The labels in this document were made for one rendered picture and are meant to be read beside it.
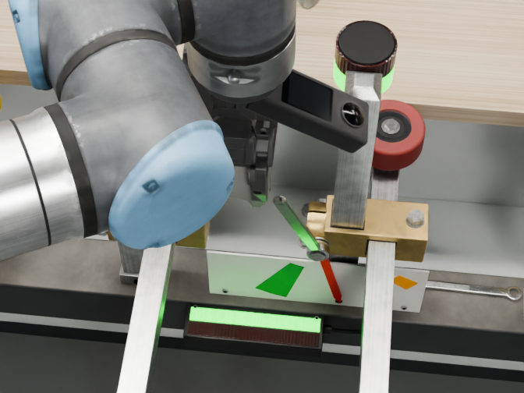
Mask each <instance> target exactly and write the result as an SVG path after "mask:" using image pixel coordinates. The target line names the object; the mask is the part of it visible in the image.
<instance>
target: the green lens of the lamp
mask: <svg viewBox="0 0 524 393"><path fill-rule="evenodd" d="M394 68H395V66H394ZM394 68H393V70H392V71H391V72H390V73H389V74H388V75H386V77H384V78H382V88H381V93H384V92H385V91H386V90H387V89H388V88H389V87H390V85H391V82H392V79H393V73H394ZM333 76H334V79H335V82H336V84H337V85H338V87H339V88H340V89H341V90H343V91H344V90H345V75H344V74H343V73H342V72H341V71H340V70H339V69H338V67H337V66H336V63H335V61H334V71H333Z"/></svg>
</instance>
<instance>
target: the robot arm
mask: <svg viewBox="0 0 524 393"><path fill-rule="evenodd" d="M8 3H9V8H10V12H11V15H12V20H13V23H14V26H15V29H16V34H17V37H18V40H19V46H20V48H21V52H22V54H23V59H24V62H25V65H26V68H27V73H28V76H29V78H30V83H31V85H32V87H33V88H35V89H37V90H51V89H52V88H54V91H55V93H56V96H57V98H58V103H55V104H52V105H49V106H45V107H41V108H38V109H36V110H35V111H33V112H31V113H30V114H29V115H24V116H21V117H18V118H14V119H10V120H6V121H4V122H0V261H1V260H5V259H9V258H11V257H15V256H18V255H21V254H24V253H28V252H30V251H34V250H38V249H40V248H44V247H46V246H50V245H53V244H56V243H60V242H63V241H66V240H69V239H73V240H80V239H84V238H86V237H90V236H92V235H98V234H101V233H103V232H107V231H110V232H111V234H112V236H113V237H114V238H115V239H116V240H117V241H119V242H120V243H122V244H124V245H125V246H128V247H131V248H134V249H139V250H145V249H147V248H153V247H155V248H158V247H163V246H167V245H169V244H172V243H175V242H177V241H179V240H181V239H184V238H186V237H187V236H188V235H191V234H193V233H194V232H195V231H197V230H198V229H200V228H201V227H203V226H204V225H205V224H207V223H208V222H209V221H210V220H211V219H212V218H213V217H214V216H215V215H216V214H217V213H218V212H219V211H220V210H221V208H222V207H223V205H224V204H225V202H226V200H227V199H228V197H235V198H238V199H241V200H246V201H248V202H249V203H250V204H251V205H252V207H261V206H263V205H264V204H265V203H266V202H267V201H268V200H269V197H270V191H271V174H272V165H273V160H274V147H275V141H276V134H277V127H278V122H279V123H281V124H282V125H285V126H287V127H290V128H292V129H295V130H297V131H299V132H301V133H304V134H306V135H308V136H311V137H313V138H316V139H318V140H321V141H323V142H325V143H328V144H330V145H332V146H334V147H337V148H339V149H341V150H344V151H346V152H349V153H355V152H356V151H358V150H359V149H360V148H362V147H363V146H365V145H366V144H367V141H368V121H369V105H368V104H367V103H366V102H365V101H363V100H361V99H359V98H357V97H354V96H352V95H350V94H347V93H346V92H343V91H341V90H339V89H337V88H334V87H332V86H330V85H328V84H326V83H323V82H321V81H319V80H316V79H314V78H313V77H311V76H308V75H306V74H304V73H301V72H299V71H297V70H295V69H293V66H294V63H295V56H296V3H297V0H8ZM180 44H184V48H183V53H182V59H181V58H180V56H179V53H178V51H177V47H176V46H178V45H180Z"/></svg>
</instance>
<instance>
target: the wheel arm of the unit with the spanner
mask: <svg viewBox="0 0 524 393"><path fill-rule="evenodd" d="M400 170H401V169H399V170H394V171H388V170H382V169H379V168H375V167H373V166H372V168H371V173H370V181H371V188H370V199H376V200H393V201H398V179H399V175H400ZM394 269H395V243H388V242H379V241H370V240H369V241H368V247H367V252H366V273H365V286H364V298H363V322H362V335H361V347H360V360H359V383H358V393H388V384H389V367H390V351H391V319H392V302H393V285H394Z"/></svg>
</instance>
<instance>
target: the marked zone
mask: <svg viewBox="0 0 524 393"><path fill-rule="evenodd" d="M303 268H304V267H302V266H299V265H296V264H292V263H289V264H287V265H286V266H285V267H283V268H282V269H281V270H280V271H278V272H276V273H275V274H273V275H272V276H270V277H269V278H268V279H267V280H265V281H263V282H262V283H261V284H259V285H258V286H257V287H256V289H259V290H262V291H265V292H269V293H271V294H275V295H278V296H284V297H287V295H288V294H289V292H290V290H291V289H292V287H293V285H294V284H295V282H296V280H297V278H298V277H299V275H300V274H301V272H302V270H303Z"/></svg>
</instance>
